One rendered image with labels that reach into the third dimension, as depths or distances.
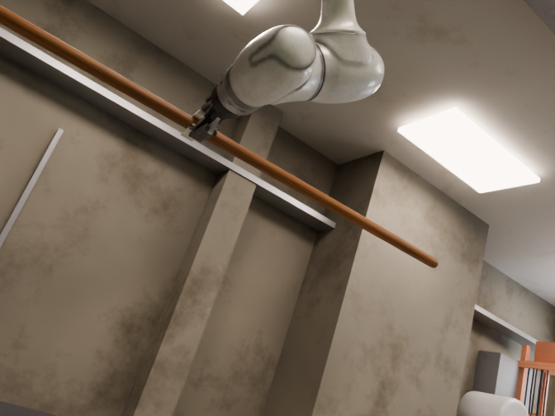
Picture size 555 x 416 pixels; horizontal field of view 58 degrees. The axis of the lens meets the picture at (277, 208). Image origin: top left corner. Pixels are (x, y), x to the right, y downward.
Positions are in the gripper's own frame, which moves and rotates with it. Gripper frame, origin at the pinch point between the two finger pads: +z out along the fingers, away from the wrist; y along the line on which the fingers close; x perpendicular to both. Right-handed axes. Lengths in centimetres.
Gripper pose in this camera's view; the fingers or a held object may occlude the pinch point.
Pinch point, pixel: (196, 125)
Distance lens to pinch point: 113.4
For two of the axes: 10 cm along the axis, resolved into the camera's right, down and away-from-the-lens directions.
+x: 8.0, 4.4, 4.1
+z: -5.2, 1.5, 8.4
